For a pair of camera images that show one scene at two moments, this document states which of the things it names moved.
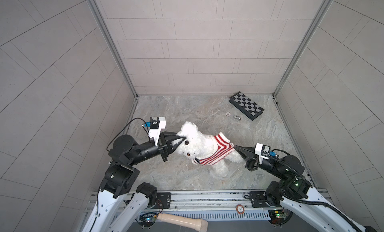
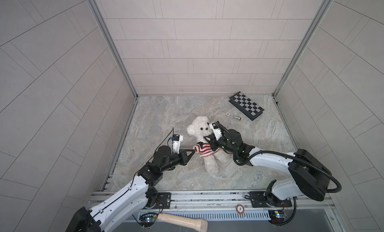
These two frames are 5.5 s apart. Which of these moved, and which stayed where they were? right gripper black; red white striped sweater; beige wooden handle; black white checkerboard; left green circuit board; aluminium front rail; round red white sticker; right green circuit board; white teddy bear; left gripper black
Moved: white teddy bear; right gripper black; red white striped sweater; left gripper black
Stayed: right green circuit board; left green circuit board; aluminium front rail; beige wooden handle; round red white sticker; black white checkerboard
